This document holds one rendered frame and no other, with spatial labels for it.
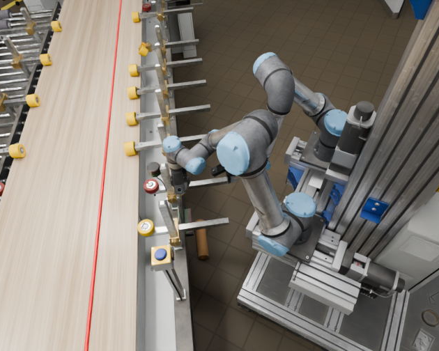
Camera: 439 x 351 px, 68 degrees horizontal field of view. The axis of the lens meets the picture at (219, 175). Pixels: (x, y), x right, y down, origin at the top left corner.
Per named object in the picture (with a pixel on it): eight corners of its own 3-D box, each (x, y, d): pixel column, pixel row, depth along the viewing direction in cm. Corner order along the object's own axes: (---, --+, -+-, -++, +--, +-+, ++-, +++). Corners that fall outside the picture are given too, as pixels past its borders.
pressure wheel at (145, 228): (149, 226, 172) (144, 215, 163) (161, 233, 169) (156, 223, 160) (139, 237, 168) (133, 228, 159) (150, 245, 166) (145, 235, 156)
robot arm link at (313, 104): (324, 132, 162) (258, 88, 125) (310, 113, 171) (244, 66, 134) (343, 115, 157) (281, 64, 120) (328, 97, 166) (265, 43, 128)
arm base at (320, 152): (346, 145, 167) (351, 131, 159) (338, 166, 159) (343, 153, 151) (318, 136, 171) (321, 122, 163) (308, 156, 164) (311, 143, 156)
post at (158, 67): (173, 118, 236) (159, 61, 197) (173, 122, 234) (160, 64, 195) (168, 119, 236) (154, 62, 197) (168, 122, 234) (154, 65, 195)
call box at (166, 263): (173, 252, 126) (169, 244, 120) (174, 269, 122) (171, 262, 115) (155, 255, 126) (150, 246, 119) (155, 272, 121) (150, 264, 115)
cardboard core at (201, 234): (204, 218, 254) (208, 254, 237) (205, 223, 261) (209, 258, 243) (194, 220, 254) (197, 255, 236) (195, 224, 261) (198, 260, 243)
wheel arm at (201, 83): (205, 83, 220) (205, 78, 217) (206, 86, 218) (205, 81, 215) (132, 92, 218) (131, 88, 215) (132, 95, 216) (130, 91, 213)
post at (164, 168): (180, 210, 197) (166, 161, 158) (180, 216, 195) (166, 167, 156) (175, 212, 197) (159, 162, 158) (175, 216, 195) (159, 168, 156)
